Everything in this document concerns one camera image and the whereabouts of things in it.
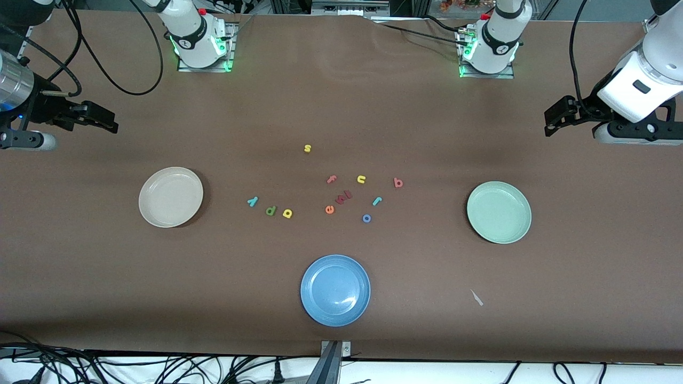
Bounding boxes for brown table cover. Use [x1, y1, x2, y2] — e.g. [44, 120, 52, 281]
[0, 10, 683, 363]

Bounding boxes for aluminium frame profile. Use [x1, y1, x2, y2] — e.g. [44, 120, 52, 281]
[643, 0, 683, 37]

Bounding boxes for blue plate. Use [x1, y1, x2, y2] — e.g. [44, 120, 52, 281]
[300, 254, 371, 327]

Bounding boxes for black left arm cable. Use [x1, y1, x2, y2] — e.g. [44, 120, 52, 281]
[569, 0, 595, 117]

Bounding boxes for pale green plate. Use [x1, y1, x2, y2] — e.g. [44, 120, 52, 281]
[466, 181, 533, 245]

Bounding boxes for grey power strip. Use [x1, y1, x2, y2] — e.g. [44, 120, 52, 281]
[311, 0, 391, 15]

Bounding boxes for beige brown plate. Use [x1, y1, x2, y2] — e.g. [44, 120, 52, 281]
[138, 166, 204, 229]

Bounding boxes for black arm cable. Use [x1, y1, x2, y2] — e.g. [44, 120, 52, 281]
[569, 0, 595, 117]
[61, 0, 164, 96]

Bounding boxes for black cable on table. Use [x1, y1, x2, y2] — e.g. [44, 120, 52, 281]
[380, 15, 470, 47]

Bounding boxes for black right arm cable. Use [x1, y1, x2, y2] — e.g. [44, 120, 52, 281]
[61, 0, 164, 96]

